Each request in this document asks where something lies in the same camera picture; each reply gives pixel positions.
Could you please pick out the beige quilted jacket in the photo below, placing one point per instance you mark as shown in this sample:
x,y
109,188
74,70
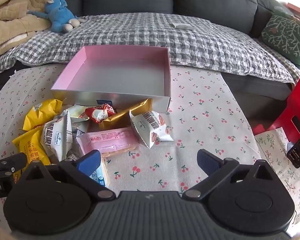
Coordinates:
x,y
17,25

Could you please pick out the yellow snack bag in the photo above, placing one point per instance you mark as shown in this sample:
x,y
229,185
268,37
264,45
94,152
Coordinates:
x,y
42,113

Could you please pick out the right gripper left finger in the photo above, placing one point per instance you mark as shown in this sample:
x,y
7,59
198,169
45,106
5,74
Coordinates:
x,y
78,172

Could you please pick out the gold foil snack bar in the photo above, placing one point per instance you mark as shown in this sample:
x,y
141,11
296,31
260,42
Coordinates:
x,y
122,118

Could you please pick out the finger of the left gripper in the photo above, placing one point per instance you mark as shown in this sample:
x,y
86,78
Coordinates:
x,y
13,163

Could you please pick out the pink wafer packet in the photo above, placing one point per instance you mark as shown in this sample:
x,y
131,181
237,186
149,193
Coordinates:
x,y
109,142

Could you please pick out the pale green white packet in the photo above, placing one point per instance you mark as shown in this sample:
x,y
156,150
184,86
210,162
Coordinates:
x,y
79,119

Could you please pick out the pink and silver box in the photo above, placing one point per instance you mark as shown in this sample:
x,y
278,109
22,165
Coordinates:
x,y
121,75

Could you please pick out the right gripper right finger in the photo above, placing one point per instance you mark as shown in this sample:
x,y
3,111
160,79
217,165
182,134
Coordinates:
x,y
217,170

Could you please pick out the dark grey sofa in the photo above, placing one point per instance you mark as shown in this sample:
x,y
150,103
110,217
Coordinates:
x,y
257,98

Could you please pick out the white packet on quilt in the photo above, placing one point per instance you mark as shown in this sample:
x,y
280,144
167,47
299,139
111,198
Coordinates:
x,y
183,26

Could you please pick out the floral paper sheet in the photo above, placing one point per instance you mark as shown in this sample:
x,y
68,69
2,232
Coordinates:
x,y
272,146

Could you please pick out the clear bread packet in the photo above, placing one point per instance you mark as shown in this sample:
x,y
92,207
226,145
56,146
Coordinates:
x,y
100,173

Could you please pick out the green patterned cushion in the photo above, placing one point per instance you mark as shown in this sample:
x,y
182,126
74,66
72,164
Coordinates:
x,y
282,34

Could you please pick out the yellow cracker packet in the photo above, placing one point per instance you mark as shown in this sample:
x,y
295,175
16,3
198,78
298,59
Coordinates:
x,y
29,143

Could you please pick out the white nut snack bag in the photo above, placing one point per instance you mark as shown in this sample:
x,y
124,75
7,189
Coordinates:
x,y
150,127

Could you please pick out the red plastic stool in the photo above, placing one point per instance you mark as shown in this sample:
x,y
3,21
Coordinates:
x,y
289,119

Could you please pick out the cherry print tablecloth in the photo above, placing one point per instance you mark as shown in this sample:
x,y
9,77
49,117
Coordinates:
x,y
203,113

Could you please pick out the red white candy packet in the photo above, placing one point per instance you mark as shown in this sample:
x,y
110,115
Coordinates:
x,y
99,113

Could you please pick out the blue plush toy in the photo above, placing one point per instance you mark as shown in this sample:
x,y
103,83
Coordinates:
x,y
61,18

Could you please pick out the white pecan kernel bag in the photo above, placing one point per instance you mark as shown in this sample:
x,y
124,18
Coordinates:
x,y
56,137

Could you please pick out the grey checkered quilt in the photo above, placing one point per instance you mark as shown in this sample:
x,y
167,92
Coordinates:
x,y
208,45

